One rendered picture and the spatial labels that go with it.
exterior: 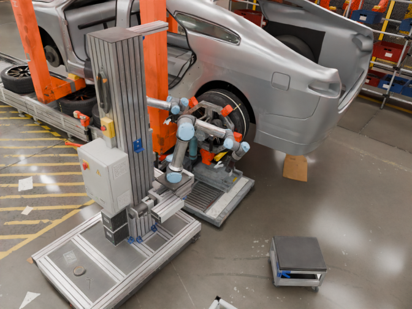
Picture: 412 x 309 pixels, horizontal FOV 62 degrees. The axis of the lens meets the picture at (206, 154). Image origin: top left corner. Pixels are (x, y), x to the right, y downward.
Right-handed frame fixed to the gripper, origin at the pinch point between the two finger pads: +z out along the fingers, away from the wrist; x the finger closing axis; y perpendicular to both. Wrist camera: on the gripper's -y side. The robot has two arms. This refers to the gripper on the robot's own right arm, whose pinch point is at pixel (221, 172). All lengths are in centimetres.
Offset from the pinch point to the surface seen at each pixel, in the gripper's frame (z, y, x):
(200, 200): 92, 47, -23
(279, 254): 21, -31, -78
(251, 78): -44, 88, 9
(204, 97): 3, 91, 35
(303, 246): 12, -17, -96
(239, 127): 0, 74, -9
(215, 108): -3, 76, 22
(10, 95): 233, 180, 257
